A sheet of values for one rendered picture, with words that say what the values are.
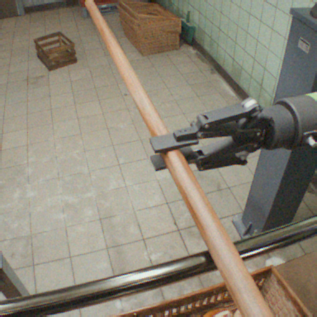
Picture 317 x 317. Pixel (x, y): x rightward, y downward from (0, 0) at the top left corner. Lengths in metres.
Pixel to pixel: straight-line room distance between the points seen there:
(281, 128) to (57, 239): 1.54
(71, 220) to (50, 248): 0.21
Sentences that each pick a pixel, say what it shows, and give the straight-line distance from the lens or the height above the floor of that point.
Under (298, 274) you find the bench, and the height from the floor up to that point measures 0.58.
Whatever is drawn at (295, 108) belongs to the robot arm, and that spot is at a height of 1.24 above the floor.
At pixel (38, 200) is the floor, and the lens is 2.13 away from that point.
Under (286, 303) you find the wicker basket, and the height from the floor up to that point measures 0.70.
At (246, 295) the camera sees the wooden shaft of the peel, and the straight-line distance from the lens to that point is 0.38.
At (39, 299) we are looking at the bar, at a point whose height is 1.17.
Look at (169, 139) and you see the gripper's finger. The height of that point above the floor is 1.22.
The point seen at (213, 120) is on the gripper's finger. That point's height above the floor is 1.25.
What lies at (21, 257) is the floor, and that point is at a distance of 1.91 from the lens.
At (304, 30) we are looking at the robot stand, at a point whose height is 1.15.
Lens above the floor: 1.55
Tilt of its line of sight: 43 degrees down
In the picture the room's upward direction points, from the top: straight up
